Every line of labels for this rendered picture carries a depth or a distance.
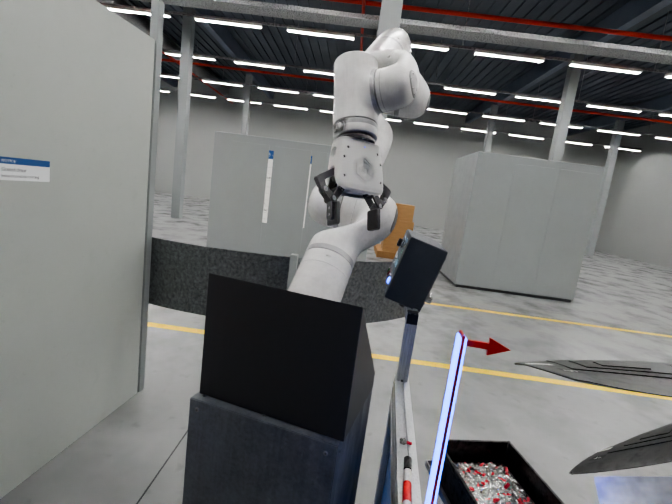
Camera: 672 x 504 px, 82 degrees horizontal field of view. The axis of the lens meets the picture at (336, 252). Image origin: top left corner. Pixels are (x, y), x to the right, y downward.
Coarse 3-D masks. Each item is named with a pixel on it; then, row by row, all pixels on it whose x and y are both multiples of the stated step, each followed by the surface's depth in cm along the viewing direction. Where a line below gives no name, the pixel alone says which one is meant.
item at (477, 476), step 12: (468, 468) 77; (480, 468) 78; (504, 468) 79; (468, 480) 74; (480, 480) 74; (492, 480) 75; (504, 480) 75; (516, 480) 76; (480, 492) 71; (492, 492) 71; (504, 492) 72; (516, 492) 72
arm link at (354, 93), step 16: (336, 64) 73; (352, 64) 70; (368, 64) 71; (336, 80) 72; (352, 80) 70; (368, 80) 69; (336, 96) 72; (352, 96) 70; (368, 96) 69; (336, 112) 71; (352, 112) 69; (368, 112) 70
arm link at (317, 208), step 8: (384, 112) 114; (392, 112) 113; (384, 120) 106; (384, 128) 105; (384, 136) 104; (392, 136) 108; (376, 144) 103; (384, 144) 104; (384, 152) 104; (384, 160) 106; (312, 192) 99; (312, 200) 98; (320, 200) 97; (312, 208) 99; (320, 208) 97; (312, 216) 100; (320, 216) 98
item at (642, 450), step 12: (648, 432) 68; (660, 432) 64; (624, 444) 68; (636, 444) 65; (648, 444) 63; (660, 444) 61; (612, 456) 66; (624, 456) 64; (636, 456) 62; (648, 456) 60; (660, 456) 58; (576, 468) 68; (588, 468) 66; (600, 468) 64; (612, 468) 62; (624, 468) 61
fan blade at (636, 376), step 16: (544, 368) 46; (560, 368) 48; (576, 368) 48; (592, 368) 49; (608, 368) 49; (624, 368) 49; (640, 368) 49; (656, 368) 49; (592, 384) 41; (608, 384) 41; (624, 384) 42; (640, 384) 43; (656, 384) 44
